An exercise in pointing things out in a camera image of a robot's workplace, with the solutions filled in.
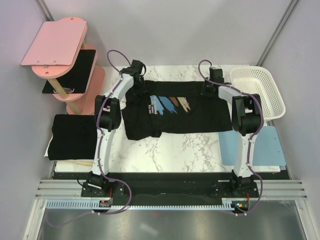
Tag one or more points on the folded black t shirt stack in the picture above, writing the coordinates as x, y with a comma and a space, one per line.
74, 137

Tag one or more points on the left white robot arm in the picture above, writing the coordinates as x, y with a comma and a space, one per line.
107, 115

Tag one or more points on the black graphic t shirt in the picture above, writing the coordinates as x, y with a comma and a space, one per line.
174, 107

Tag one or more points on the pink clipboard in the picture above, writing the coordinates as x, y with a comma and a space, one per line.
55, 44

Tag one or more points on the white plastic basket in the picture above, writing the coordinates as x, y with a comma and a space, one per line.
258, 80

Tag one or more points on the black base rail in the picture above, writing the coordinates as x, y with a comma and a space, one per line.
217, 185

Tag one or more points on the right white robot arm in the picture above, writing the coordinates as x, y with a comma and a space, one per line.
246, 119

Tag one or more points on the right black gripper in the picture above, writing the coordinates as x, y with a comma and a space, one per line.
203, 92

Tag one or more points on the black clipboard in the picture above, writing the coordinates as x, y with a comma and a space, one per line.
75, 81

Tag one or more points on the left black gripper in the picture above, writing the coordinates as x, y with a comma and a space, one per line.
143, 89

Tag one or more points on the pink three tier shelf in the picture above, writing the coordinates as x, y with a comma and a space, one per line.
76, 104

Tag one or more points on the wooden stick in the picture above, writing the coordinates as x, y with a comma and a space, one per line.
84, 163

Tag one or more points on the white slotted cable duct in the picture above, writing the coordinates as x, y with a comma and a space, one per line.
100, 205

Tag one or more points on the light blue mat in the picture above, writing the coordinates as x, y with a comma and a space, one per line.
267, 150

